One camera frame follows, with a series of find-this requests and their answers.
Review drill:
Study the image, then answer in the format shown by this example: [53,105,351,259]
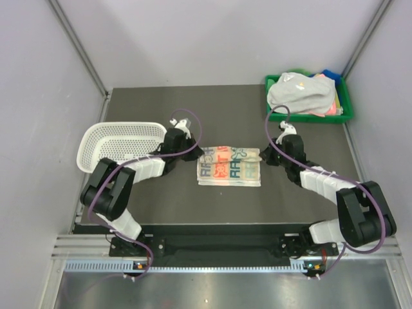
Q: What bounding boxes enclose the colourful rabbit print towel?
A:
[196,146,261,187]

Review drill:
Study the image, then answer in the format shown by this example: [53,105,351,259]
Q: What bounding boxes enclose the grey white towel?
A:
[267,72,335,115]

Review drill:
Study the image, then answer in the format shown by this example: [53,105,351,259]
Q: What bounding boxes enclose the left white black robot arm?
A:
[77,122,204,256]

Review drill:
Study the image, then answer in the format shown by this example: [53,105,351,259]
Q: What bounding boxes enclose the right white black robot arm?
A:
[259,135,397,255]

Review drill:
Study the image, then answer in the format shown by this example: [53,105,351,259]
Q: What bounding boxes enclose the white perforated plastic basket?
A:
[77,122,167,174]

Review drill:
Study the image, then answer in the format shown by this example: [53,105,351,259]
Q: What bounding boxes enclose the pink striped towel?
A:
[309,73,342,117]

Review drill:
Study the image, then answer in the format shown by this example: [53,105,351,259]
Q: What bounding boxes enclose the green plastic bin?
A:
[265,75,354,124]

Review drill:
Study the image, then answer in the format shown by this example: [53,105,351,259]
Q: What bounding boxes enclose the green cloth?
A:
[288,68,312,77]

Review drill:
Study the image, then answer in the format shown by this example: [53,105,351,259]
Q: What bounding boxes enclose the blue cloth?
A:
[322,69,341,82]

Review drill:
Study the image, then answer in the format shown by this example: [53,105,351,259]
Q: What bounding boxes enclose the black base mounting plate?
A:
[108,233,339,260]

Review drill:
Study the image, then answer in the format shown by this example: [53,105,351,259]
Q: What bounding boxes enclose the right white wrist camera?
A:
[279,121,297,136]

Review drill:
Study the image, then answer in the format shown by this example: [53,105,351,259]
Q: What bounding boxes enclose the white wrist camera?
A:
[169,118,191,135]
[279,121,297,136]

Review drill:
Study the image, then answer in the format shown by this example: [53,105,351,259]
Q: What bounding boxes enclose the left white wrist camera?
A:
[169,118,191,135]

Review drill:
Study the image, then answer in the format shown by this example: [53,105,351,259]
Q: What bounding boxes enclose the grey slotted cable duct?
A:
[64,259,322,274]

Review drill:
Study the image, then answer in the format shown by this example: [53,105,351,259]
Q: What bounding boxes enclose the aluminium frame rail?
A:
[51,234,114,259]

